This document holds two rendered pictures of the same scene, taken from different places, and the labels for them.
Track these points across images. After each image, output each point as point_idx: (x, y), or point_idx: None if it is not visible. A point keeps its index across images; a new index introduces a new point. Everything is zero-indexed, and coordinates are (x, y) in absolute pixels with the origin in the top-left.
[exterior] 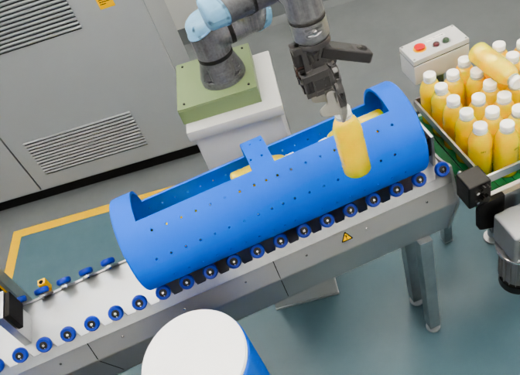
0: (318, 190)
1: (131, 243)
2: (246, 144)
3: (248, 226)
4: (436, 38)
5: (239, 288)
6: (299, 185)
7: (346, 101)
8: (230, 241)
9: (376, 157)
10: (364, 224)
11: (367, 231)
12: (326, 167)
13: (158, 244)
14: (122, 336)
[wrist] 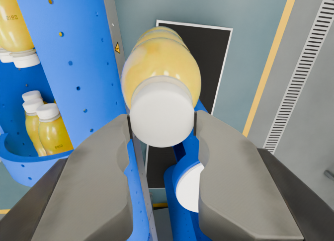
0: (115, 91)
1: None
2: (28, 181)
3: (133, 162)
4: None
5: (136, 139)
6: (111, 116)
7: (283, 166)
8: (137, 172)
9: None
10: (110, 26)
11: (114, 24)
12: (94, 79)
13: (138, 235)
14: (147, 204)
